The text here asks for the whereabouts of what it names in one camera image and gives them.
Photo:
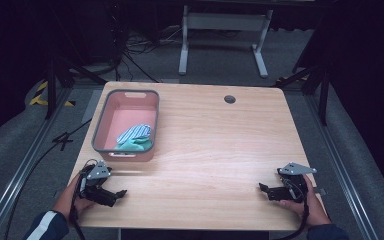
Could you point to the grey round table grommet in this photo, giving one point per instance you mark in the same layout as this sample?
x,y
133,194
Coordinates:
x,y
229,99

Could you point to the green cloth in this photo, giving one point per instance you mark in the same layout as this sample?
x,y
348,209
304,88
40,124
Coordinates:
x,y
136,145

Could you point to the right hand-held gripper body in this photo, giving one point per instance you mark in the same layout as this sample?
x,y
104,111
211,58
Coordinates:
x,y
293,181

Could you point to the pink basket with grey rim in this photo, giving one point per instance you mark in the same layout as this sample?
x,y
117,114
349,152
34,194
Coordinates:
x,y
126,110

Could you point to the white metal desk frame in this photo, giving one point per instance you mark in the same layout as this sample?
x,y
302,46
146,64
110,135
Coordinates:
x,y
226,21

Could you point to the yellow black floor tape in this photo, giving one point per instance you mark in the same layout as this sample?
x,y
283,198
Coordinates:
x,y
38,96

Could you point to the person's right hand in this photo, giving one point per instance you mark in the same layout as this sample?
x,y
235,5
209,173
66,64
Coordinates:
x,y
311,206

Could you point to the blue white striped cloth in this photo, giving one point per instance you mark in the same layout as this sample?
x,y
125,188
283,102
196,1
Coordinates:
x,y
134,132

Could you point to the aluminium floor rail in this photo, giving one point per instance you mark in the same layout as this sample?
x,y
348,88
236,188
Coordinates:
x,y
20,173
340,166

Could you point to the black tape cross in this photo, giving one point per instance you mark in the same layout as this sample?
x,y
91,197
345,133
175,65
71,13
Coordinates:
x,y
62,140

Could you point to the person's left hand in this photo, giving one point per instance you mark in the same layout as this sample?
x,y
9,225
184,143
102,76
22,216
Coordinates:
x,y
70,200

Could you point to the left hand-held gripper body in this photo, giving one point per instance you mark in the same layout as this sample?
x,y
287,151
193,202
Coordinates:
x,y
97,173

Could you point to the black metal stand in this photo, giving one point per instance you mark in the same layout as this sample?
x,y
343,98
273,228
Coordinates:
x,y
51,83
320,86

